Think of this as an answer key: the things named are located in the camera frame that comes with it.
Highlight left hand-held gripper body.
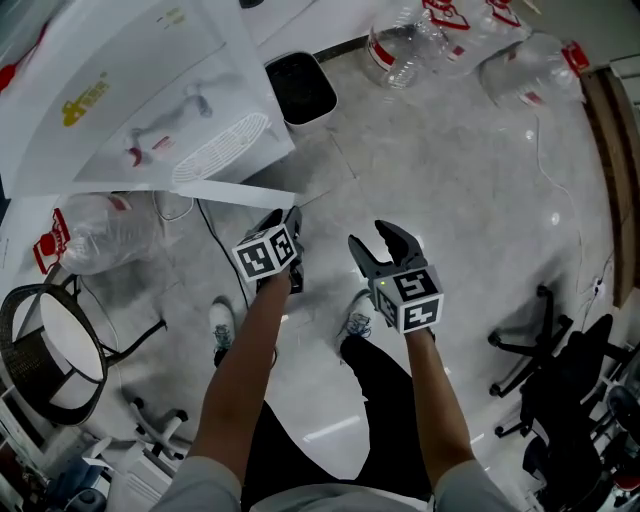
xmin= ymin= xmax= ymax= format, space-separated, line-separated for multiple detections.
xmin=232 ymin=222 xmax=306 ymax=295

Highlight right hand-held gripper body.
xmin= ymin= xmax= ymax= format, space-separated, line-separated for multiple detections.
xmin=367 ymin=252 xmax=445 ymax=335

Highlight white water dispenser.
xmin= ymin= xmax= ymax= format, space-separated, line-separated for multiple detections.
xmin=0 ymin=0 xmax=297 ymax=209

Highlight person's left forearm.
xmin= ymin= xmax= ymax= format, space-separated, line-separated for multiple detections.
xmin=187 ymin=272 xmax=294 ymax=481

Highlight person's right white shoe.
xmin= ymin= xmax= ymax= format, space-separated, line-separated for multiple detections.
xmin=337 ymin=289 xmax=374 ymax=351

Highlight person's white shoe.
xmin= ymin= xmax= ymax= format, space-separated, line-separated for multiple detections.
xmin=337 ymin=289 xmax=374 ymax=351
xmin=208 ymin=295 xmax=236 ymax=366

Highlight person's left white shoe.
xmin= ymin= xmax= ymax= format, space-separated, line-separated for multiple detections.
xmin=208 ymin=295 xmax=236 ymax=366

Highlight person's black trousers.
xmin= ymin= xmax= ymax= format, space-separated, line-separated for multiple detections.
xmin=239 ymin=334 xmax=436 ymax=501

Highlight white trash bin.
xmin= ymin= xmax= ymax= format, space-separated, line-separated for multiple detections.
xmin=263 ymin=51 xmax=339 ymax=132

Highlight black office chair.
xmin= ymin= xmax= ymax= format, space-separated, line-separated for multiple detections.
xmin=494 ymin=384 xmax=640 ymax=506
xmin=487 ymin=283 xmax=632 ymax=401

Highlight person's grey shirt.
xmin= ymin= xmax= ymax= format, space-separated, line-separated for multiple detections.
xmin=149 ymin=452 xmax=531 ymax=512

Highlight white office chair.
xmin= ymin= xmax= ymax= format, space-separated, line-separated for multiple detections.
xmin=79 ymin=397 xmax=190 ymax=506

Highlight wooden step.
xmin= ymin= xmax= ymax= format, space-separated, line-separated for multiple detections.
xmin=579 ymin=63 xmax=640 ymax=309

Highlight black floor cable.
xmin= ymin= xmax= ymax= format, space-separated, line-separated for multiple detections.
xmin=196 ymin=198 xmax=251 ymax=326

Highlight white cable loop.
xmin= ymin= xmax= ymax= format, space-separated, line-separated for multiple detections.
xmin=151 ymin=189 xmax=195 ymax=222

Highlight long white cable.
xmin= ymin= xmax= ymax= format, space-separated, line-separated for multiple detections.
xmin=533 ymin=113 xmax=617 ymax=304

